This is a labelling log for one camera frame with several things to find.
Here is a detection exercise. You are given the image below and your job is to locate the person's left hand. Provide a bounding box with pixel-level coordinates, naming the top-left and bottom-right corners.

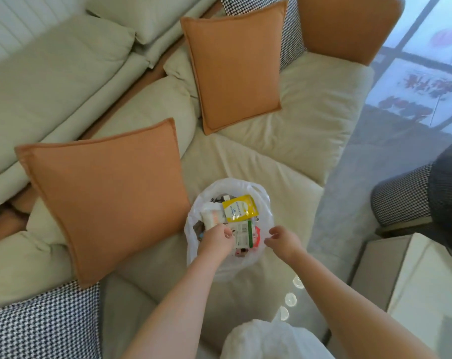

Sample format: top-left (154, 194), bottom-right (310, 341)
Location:
top-left (197, 223), bottom-right (235, 261)

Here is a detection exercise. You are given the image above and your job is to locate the person's right hand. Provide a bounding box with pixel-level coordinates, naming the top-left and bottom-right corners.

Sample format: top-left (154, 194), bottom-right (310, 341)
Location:
top-left (263, 225), bottom-right (306, 262)

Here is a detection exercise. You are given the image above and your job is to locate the person's right forearm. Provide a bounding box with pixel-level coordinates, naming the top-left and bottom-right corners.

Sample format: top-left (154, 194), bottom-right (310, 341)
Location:
top-left (286, 246), bottom-right (440, 359)

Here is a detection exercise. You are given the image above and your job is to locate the person's left forearm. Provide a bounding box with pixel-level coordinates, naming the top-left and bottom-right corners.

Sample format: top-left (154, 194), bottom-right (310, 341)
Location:
top-left (121, 253), bottom-right (228, 359)

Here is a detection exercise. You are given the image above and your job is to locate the white box with green stripe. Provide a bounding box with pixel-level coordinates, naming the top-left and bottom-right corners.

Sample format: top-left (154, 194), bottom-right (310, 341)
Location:
top-left (233, 220), bottom-right (255, 248)

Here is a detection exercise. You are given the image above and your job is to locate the white and peach packet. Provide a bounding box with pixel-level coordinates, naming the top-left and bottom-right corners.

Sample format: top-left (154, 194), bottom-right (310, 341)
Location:
top-left (200, 203), bottom-right (227, 232)

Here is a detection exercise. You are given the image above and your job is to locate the yellow packet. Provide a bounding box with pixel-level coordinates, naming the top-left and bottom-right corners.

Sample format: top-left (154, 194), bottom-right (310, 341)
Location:
top-left (222, 194), bottom-right (257, 223)

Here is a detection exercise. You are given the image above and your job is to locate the white plastic bag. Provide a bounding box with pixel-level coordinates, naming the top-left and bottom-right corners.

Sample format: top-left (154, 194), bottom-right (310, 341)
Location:
top-left (184, 178), bottom-right (275, 283)

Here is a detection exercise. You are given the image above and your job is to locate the person's white clothing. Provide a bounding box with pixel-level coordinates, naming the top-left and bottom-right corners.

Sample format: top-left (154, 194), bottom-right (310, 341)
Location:
top-left (220, 319), bottom-right (337, 359)

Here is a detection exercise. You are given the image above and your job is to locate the large orange cushion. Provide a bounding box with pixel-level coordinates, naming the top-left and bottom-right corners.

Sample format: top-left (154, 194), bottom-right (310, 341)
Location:
top-left (14, 117), bottom-right (192, 289)

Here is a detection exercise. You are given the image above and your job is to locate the beige sofa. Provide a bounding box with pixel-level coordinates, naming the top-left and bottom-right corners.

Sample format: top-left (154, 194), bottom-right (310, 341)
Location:
top-left (0, 0), bottom-right (405, 359)

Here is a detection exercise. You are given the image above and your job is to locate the houndstooth stool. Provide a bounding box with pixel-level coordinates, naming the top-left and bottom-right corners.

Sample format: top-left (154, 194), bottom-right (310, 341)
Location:
top-left (371, 162), bottom-right (436, 227)

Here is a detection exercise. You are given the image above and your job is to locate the white side table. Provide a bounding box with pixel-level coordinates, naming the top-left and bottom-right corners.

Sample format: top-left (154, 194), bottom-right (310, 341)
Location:
top-left (350, 233), bottom-right (452, 359)

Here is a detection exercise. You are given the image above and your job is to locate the dark grey chair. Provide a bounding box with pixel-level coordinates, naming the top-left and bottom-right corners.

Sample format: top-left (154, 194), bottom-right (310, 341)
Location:
top-left (427, 138), bottom-right (452, 254)

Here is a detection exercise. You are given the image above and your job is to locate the houndstooth cushion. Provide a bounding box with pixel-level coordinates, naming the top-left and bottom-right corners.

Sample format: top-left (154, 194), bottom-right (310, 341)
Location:
top-left (0, 280), bottom-right (102, 359)
top-left (220, 0), bottom-right (307, 72)

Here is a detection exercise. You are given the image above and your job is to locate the large beige back cushion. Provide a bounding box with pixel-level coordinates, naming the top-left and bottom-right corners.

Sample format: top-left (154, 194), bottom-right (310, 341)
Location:
top-left (0, 14), bottom-right (137, 180)

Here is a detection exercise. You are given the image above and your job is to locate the red window decoration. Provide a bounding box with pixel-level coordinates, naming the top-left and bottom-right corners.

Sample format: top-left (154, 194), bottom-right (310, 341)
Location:
top-left (429, 27), bottom-right (452, 48)

